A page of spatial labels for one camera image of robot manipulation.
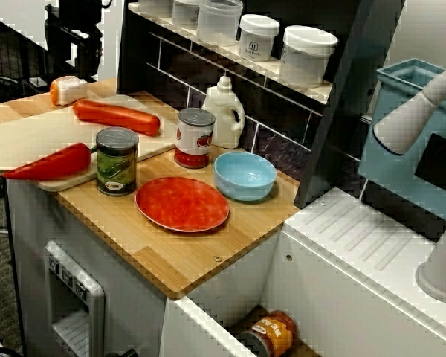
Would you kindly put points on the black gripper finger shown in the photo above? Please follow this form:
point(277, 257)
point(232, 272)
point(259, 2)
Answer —
point(90, 61)
point(61, 57)

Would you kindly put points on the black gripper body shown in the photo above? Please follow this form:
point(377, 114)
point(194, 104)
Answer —
point(81, 22)

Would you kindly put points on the salmon sushi toy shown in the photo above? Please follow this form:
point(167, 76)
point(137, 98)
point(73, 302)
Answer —
point(70, 91)

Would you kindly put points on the red toy sausage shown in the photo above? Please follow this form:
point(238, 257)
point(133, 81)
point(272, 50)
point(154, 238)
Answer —
point(115, 117)

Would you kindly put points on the white cutting board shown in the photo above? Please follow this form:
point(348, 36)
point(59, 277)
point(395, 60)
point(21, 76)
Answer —
point(41, 126)

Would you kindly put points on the red toy chili pepper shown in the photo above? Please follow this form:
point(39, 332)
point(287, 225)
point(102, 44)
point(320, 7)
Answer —
point(55, 161)

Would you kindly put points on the small white-lidded plastic jar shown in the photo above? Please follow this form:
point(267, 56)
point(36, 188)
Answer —
point(256, 44)
point(186, 13)

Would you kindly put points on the green peas can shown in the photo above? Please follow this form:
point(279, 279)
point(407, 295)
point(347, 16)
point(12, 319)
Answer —
point(117, 167)

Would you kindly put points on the tomato can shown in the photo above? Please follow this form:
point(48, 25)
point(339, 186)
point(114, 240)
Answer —
point(195, 141)

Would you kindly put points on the clear lidless plastic jar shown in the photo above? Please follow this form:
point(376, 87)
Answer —
point(219, 22)

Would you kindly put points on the white toy detergent bottle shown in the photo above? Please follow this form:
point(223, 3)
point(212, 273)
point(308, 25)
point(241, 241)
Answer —
point(226, 111)

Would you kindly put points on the red orange plate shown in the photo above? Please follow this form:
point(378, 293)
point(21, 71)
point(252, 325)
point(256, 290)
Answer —
point(182, 204)

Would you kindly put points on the white toy kitchen cabinet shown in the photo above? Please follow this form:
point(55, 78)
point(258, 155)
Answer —
point(29, 241)

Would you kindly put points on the light blue bowl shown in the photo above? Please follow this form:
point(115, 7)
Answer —
point(245, 175)

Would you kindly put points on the large white-lidded plastic jar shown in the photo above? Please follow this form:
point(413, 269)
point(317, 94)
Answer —
point(304, 63)

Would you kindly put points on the dark grey shelf unit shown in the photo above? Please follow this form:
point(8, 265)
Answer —
point(331, 148)

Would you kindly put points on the teal plastic bin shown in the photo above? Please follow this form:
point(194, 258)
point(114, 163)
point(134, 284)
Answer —
point(390, 178)

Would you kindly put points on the grey toy faucet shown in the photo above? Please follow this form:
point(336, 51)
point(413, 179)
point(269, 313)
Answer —
point(412, 119)

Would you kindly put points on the orange jar in drawer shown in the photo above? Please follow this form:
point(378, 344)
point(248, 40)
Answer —
point(275, 334)

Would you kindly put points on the white toy sink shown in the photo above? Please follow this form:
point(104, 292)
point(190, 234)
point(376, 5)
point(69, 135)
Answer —
point(357, 279)

